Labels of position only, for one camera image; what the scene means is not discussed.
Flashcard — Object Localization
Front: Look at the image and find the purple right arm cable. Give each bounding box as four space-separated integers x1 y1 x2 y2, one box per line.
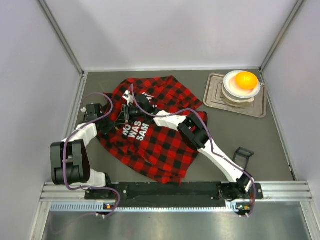
130 83 257 216

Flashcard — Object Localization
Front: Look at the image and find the stack of white paper plates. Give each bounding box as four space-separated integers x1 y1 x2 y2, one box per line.
222 70 261 103

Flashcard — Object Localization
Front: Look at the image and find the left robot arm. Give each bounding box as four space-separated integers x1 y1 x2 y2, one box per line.
50 103 115 191

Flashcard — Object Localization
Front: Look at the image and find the metal tray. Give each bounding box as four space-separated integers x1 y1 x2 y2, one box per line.
203 73 267 118

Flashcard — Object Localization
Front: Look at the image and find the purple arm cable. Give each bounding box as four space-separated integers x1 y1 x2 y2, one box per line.
130 83 257 216
61 92 121 218

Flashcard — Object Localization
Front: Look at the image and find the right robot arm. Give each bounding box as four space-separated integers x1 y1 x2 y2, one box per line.
115 104 257 203

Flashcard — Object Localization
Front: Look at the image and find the orange ball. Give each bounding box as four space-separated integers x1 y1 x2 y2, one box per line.
235 71 259 90

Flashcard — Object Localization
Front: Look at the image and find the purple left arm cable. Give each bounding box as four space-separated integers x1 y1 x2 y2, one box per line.
61 92 121 218

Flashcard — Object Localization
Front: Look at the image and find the red black plaid shirt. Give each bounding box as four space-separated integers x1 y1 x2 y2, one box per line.
97 76 203 185

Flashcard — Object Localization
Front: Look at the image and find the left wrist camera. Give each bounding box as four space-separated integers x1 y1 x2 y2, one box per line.
85 103 103 122

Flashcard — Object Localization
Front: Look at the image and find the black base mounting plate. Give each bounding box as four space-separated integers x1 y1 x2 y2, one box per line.
84 181 264 208

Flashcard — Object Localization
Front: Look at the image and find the perforated cable duct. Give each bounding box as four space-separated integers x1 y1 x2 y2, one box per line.
50 202 240 213

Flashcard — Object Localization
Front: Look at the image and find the black metal bracket stand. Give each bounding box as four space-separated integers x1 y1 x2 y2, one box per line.
232 147 254 170

